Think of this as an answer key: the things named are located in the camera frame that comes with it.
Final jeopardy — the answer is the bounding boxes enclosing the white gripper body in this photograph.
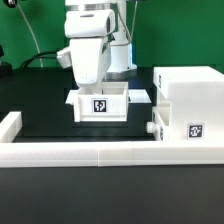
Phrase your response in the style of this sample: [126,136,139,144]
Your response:
[69,37,111,86]

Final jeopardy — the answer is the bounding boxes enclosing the white drawer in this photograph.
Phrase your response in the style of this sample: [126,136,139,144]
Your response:
[146,106,169,141]
[65,82,129,122]

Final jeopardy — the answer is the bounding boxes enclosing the white front drawer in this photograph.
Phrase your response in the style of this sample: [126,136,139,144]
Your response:
[146,106,169,141]

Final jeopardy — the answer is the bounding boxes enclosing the white drawer cabinet box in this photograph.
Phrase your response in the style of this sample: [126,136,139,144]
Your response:
[153,66,224,141]

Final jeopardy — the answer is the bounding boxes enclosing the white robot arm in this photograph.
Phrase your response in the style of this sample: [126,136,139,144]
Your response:
[57,0,137,87]

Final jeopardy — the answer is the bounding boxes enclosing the marker tag sheet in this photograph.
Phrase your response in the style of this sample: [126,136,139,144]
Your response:
[128,89,151,103]

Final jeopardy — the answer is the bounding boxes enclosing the black device at left edge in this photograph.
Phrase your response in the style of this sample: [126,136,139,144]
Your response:
[0,45,13,78]

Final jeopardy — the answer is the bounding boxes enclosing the white thin cable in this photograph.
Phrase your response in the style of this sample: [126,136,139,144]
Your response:
[15,2,45,68]

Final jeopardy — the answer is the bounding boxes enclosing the black cable bundle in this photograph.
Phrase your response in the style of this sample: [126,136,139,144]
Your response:
[19,49,63,69]

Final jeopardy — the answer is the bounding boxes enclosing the white U-shaped border frame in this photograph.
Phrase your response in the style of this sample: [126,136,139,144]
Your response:
[0,112,224,168]

